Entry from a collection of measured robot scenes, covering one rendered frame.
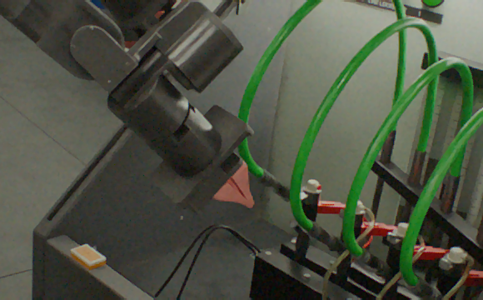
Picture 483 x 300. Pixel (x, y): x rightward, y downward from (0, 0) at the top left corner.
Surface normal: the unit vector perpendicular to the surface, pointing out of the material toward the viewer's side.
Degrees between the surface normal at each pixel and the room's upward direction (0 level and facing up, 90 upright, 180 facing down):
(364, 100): 90
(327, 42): 90
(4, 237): 0
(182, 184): 46
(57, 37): 77
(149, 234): 90
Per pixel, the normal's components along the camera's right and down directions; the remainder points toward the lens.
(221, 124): -0.52, -0.56
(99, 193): 0.72, 0.34
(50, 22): 0.22, 0.22
